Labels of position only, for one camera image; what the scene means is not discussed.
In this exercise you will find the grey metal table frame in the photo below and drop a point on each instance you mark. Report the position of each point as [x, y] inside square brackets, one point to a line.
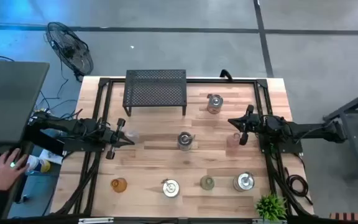
[356, 105]

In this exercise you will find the green ribbed glass candlestick holder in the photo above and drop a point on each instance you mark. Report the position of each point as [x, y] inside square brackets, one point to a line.
[207, 182]

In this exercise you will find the candle tin orange heart label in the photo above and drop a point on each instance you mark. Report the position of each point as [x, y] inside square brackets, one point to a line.
[214, 104]

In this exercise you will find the amber glass candlestick holder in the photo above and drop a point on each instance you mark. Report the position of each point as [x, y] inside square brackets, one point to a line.
[118, 185]

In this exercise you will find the glass jar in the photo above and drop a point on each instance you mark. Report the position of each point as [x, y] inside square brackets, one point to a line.
[185, 141]

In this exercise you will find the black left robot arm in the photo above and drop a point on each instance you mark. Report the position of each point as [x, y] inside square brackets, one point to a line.
[57, 125]

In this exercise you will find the small green potted plant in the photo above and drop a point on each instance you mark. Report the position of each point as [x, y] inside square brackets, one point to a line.
[271, 207]

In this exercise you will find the silver metal bracket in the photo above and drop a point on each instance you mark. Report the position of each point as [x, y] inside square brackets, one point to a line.
[95, 220]

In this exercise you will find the striped wooden bench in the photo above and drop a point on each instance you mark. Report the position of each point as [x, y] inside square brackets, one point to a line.
[353, 216]

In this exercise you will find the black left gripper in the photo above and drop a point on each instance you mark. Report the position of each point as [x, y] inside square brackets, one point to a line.
[112, 137]

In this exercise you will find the metal candle tin white label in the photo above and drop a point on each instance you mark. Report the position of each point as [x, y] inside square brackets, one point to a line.
[243, 182]

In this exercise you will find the grey desk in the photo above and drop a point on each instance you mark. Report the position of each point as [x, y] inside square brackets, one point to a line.
[8, 99]

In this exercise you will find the white paper sheet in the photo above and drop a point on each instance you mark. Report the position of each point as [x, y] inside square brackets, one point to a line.
[51, 156]

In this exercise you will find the white yellow plastic bottle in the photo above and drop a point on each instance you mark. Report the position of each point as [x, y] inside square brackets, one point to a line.
[37, 164]

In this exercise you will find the candle tin jasmine sandalwood label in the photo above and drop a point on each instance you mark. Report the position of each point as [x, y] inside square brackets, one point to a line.
[170, 188]

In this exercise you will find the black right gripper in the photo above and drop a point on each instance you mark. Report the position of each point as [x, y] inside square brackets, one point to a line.
[252, 124]

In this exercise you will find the black floor fan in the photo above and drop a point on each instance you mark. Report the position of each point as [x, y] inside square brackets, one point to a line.
[70, 49]

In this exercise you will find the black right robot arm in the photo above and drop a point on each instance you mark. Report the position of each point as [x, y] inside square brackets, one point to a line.
[306, 129]

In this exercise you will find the person's hand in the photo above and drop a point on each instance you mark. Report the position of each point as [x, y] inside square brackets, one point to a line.
[5, 174]

